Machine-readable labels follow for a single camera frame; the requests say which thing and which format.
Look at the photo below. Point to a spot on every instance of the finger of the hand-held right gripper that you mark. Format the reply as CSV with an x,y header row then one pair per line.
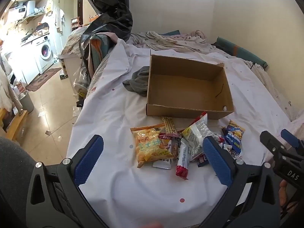
x,y
290,140
269,140

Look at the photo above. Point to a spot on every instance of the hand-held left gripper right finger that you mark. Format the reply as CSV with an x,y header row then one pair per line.
x,y
217,161

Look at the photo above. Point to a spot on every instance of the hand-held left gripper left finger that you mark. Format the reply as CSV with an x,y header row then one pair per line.
x,y
87,161

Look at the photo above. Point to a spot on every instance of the blue and white snack bag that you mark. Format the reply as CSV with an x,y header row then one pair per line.
x,y
235,133

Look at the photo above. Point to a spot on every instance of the white snack bag red edges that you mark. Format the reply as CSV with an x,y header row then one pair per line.
x,y
197,130

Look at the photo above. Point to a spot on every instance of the brown snack packet red top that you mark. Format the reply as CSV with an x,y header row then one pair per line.
x,y
172,144

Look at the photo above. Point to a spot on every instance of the yellow chip bag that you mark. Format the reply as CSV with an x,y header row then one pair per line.
x,y
149,147

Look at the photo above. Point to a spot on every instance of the brown cardboard box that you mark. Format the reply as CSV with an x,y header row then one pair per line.
x,y
185,87

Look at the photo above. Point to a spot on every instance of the person's right hand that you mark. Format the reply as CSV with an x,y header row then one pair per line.
x,y
283,194

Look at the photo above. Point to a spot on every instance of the dark blue small packet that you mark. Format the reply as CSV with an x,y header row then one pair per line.
x,y
201,161

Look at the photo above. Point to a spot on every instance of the white snack bar red end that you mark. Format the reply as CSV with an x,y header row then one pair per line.
x,y
182,156

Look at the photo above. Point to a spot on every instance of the white bed sheet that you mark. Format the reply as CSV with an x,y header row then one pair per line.
x,y
114,114

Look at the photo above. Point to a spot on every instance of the beige checked wafer pack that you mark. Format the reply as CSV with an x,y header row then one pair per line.
x,y
169,124

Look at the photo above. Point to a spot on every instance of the person's dark grey clothing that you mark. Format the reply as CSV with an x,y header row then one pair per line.
x,y
14,171

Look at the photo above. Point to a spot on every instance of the clear plastic bag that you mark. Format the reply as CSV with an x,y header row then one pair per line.
x,y
83,83

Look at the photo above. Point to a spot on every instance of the wooden furniture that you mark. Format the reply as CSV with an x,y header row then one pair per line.
x,y
16,125

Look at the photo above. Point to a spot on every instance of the grey trash bin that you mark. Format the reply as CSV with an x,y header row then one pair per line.
x,y
27,102

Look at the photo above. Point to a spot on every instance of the white low cabinet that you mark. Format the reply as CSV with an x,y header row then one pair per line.
x,y
73,71

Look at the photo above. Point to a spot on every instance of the teal pillow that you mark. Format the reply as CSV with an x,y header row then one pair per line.
x,y
239,51

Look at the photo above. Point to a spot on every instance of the brown patterned rug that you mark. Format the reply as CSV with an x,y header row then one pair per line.
x,y
42,78

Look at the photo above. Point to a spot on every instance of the grey cloth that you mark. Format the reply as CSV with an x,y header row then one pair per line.
x,y
137,80

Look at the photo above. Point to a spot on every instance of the white hanging cloth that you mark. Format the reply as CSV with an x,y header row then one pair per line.
x,y
7,87

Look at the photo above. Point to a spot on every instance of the teal and orange cushion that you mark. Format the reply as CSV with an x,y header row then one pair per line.
x,y
99,49

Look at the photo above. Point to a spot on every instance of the white washing machine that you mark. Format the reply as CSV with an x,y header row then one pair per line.
x,y
44,52

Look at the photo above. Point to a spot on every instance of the floral cloth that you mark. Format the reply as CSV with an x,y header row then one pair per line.
x,y
73,40

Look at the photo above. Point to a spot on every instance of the crumpled pale blanket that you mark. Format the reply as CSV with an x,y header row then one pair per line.
x,y
166,41

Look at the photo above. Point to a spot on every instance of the hanging white towel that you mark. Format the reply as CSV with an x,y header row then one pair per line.
x,y
59,20

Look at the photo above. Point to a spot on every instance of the black plastic bag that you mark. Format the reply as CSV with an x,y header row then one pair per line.
x,y
111,9

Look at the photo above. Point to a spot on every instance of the white water heater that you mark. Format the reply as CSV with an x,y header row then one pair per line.
x,y
23,9

